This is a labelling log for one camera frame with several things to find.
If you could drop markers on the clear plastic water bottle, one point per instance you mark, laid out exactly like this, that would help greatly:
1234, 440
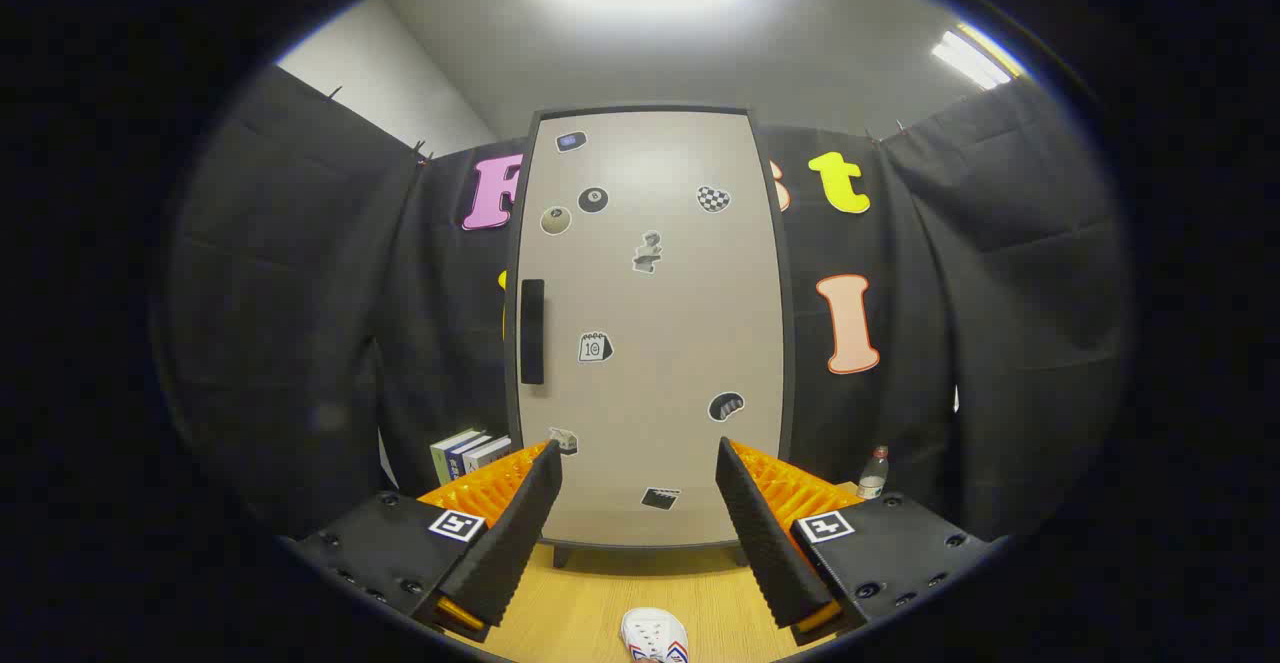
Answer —
873, 478

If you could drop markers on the dark blue book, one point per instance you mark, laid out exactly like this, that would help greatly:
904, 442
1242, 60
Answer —
455, 463

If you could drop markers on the white and grey book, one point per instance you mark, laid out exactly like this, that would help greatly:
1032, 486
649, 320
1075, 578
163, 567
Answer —
485, 451

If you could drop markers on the white and green book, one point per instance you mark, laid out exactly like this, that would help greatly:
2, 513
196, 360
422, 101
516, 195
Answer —
440, 463

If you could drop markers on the narrow ceiling light panel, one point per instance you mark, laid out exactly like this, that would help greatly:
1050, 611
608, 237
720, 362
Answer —
970, 58

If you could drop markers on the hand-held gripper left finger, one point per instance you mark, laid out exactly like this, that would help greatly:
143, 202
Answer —
510, 543

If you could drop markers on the black backdrop cloth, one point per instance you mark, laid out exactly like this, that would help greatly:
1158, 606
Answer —
300, 293

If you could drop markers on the white shoe with striped sides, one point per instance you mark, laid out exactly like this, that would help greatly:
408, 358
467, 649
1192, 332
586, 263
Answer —
655, 633

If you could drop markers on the dark grey shoe cabinet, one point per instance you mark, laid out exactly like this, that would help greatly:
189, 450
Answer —
560, 553

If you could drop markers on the beige shoe cabinet door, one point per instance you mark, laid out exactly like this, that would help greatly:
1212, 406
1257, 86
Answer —
660, 343

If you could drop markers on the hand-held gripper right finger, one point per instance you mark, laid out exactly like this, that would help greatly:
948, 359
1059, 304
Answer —
770, 543

